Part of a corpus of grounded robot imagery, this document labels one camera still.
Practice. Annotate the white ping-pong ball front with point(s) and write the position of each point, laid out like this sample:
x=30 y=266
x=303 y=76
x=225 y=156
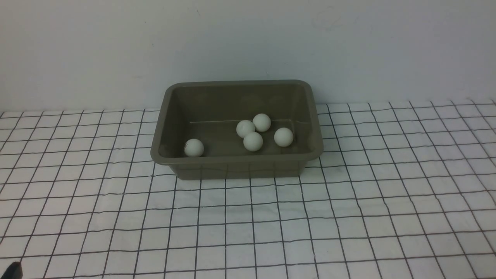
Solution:
x=253 y=142

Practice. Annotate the white ping-pong ball marked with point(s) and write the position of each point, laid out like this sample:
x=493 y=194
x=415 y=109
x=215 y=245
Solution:
x=193 y=148

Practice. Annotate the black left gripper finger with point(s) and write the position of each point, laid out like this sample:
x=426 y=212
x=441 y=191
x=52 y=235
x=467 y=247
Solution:
x=14 y=271

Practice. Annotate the white checkered tablecloth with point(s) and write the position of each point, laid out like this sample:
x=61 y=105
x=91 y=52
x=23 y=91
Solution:
x=402 y=191

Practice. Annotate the white ping-pong ball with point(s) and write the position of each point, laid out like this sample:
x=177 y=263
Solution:
x=253 y=142
x=283 y=137
x=244 y=128
x=262 y=122

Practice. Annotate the olive green plastic bin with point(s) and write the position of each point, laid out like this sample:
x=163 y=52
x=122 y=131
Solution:
x=210 y=112

